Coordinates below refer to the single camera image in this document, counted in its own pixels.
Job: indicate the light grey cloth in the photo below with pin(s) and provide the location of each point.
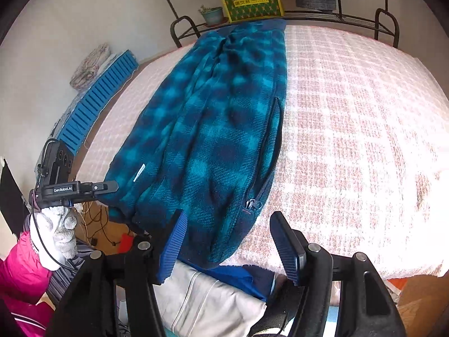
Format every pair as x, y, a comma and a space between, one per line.
210, 305

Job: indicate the potted plant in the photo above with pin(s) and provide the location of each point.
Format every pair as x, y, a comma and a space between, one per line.
212, 15

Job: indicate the blue slatted panel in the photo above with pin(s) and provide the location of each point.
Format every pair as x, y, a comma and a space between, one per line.
98, 94

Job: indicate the pink checked bed blanket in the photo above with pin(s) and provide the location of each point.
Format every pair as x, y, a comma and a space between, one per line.
350, 130

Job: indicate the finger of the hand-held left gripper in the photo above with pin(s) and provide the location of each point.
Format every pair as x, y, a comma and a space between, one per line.
107, 186

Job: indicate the black board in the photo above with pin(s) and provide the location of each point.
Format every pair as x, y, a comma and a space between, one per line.
12, 200

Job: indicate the cardboard box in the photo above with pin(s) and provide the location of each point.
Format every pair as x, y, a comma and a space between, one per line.
421, 298

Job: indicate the blue cloth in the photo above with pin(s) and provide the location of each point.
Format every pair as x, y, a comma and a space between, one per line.
238, 281

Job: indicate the person's left hand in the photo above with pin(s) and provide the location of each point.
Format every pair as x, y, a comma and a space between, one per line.
59, 231

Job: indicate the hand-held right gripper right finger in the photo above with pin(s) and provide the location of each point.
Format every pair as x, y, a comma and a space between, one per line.
286, 249

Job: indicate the blue plaid fleece jacket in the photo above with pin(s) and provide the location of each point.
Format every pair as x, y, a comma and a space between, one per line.
210, 130

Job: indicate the red object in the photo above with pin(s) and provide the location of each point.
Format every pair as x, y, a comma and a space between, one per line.
126, 244

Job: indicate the floral folded quilt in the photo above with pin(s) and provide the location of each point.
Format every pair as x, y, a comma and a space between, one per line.
89, 66

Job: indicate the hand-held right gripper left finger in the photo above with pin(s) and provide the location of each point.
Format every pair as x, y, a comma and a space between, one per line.
172, 249

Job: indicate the black metal bed rack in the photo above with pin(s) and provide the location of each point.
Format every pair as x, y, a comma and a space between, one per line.
396, 31

